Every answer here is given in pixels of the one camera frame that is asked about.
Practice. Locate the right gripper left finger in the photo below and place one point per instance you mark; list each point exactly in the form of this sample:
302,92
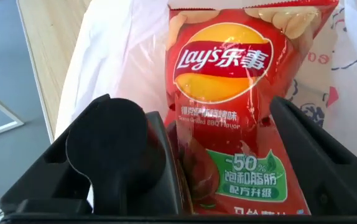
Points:
57,174

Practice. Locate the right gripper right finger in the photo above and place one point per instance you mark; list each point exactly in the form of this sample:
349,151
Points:
327,168

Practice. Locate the red chips bag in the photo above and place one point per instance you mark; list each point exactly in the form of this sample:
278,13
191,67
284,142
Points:
222,62

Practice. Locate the white plastic shopping bag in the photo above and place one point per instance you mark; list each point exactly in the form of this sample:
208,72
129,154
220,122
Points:
119,62

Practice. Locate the wooden counter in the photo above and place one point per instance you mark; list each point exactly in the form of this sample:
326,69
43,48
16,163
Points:
54,46

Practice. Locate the white metal frame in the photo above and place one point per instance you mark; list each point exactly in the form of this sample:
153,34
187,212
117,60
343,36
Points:
4,116

